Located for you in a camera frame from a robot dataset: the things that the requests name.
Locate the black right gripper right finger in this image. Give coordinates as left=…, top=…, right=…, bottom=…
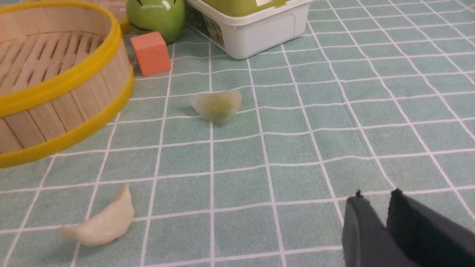
left=386, top=189, right=475, bottom=267

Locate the orange foam cube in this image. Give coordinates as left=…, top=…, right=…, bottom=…
left=130, top=32, right=171, bottom=77

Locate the green apple toy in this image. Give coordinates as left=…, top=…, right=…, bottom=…
left=126, top=0, right=186, bottom=44

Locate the tablecloth green white grid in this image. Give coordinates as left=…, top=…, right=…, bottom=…
left=1, top=0, right=475, bottom=267

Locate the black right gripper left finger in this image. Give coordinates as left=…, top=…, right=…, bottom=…
left=342, top=191, right=416, bottom=267

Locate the white box green lid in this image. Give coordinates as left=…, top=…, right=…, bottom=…
left=185, top=0, right=311, bottom=60

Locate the pale green dumpling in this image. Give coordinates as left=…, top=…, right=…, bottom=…
left=189, top=89, right=242, bottom=125

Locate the white dumpling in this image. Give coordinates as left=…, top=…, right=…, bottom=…
left=59, top=183, right=134, bottom=247

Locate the bamboo steamer tray yellow rim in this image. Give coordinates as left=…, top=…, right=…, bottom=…
left=0, top=0, right=135, bottom=168

